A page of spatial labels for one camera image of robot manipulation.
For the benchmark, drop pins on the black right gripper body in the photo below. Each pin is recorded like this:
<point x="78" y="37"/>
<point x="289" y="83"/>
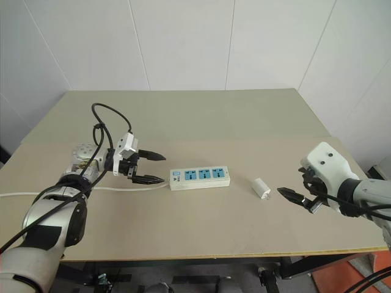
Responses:
<point x="316" y="190"/>

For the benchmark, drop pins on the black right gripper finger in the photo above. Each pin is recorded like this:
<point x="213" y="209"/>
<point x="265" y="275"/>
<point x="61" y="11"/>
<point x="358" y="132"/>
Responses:
<point x="304" y="170"/>
<point x="291" y="195"/>

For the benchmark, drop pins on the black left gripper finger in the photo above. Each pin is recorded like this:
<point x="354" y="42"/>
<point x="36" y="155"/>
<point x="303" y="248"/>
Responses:
<point x="148" y="180"/>
<point x="152" y="156"/>

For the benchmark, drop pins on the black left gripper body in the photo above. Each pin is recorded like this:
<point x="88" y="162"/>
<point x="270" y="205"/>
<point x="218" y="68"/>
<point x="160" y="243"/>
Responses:
<point x="128" y="168"/>

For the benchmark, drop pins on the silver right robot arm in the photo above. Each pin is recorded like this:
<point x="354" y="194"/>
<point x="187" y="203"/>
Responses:
<point x="374" y="189"/>

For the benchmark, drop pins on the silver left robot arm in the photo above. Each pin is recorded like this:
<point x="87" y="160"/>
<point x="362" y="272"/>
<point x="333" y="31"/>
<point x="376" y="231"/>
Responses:
<point x="46" y="210"/>

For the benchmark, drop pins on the white plug adapter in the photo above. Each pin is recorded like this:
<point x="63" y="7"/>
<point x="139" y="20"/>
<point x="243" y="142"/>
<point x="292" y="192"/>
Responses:
<point x="260" y="186"/>

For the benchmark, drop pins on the white power strip blue sockets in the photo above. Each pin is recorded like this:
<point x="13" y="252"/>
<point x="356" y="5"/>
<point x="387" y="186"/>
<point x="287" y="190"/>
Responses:
<point x="200" y="180"/>

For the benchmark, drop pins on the red floor mat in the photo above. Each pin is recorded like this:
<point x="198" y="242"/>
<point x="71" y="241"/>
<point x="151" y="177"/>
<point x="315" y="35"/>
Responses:
<point x="333" y="279"/>

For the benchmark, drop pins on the dark grey rounded shape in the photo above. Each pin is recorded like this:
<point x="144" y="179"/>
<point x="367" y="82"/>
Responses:
<point x="228" y="285"/>
<point x="159" y="288"/>

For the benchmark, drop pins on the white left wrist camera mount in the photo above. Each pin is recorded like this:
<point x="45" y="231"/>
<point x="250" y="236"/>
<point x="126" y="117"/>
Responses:
<point x="126" y="146"/>

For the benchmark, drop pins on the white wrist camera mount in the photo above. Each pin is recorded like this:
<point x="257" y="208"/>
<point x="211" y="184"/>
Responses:
<point x="327" y="161"/>
<point x="126" y="146"/>

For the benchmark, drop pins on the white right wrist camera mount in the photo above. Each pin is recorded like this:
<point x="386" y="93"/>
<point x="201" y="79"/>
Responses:
<point x="327" y="161"/>

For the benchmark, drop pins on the black table frame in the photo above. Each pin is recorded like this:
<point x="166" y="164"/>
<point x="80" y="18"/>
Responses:
<point x="293" y="268"/>

